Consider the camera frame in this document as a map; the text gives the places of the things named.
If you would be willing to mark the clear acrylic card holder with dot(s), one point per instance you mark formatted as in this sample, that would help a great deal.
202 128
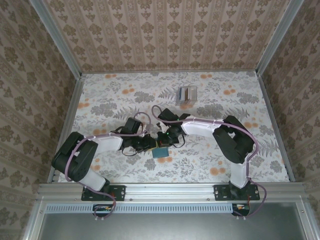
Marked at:
194 96

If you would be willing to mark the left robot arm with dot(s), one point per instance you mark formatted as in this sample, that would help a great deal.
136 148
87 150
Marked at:
75 157

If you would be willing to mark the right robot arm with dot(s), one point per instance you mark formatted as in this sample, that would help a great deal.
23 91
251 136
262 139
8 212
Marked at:
232 142

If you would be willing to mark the blue-edged card stack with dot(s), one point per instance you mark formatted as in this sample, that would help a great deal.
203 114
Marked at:
181 95

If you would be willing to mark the beige and dark card stack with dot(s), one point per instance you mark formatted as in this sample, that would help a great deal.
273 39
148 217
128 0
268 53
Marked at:
187 94

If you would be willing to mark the black controller board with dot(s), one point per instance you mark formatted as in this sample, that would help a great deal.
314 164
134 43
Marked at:
241 212
102 212

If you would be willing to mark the grey metal panel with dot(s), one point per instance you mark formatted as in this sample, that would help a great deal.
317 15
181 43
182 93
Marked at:
170 227

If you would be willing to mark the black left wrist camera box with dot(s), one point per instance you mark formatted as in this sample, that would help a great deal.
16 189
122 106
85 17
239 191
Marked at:
132 125

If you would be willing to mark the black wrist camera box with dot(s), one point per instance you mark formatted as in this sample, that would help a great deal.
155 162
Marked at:
132 125
168 115

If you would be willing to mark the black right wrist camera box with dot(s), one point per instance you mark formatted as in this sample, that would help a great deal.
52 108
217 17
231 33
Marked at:
168 115

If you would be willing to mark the aluminium front rail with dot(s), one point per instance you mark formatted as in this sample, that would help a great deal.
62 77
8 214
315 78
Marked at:
170 191

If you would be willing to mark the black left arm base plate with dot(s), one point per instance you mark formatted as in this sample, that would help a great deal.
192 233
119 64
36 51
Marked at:
117 192

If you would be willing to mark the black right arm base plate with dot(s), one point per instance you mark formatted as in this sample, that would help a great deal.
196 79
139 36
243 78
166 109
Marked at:
222 192

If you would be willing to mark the aluminium side rail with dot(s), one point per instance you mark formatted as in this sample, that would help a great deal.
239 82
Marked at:
276 127
66 127

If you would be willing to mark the aluminium frame post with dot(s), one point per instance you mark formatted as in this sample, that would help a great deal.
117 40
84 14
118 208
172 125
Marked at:
277 37
56 37

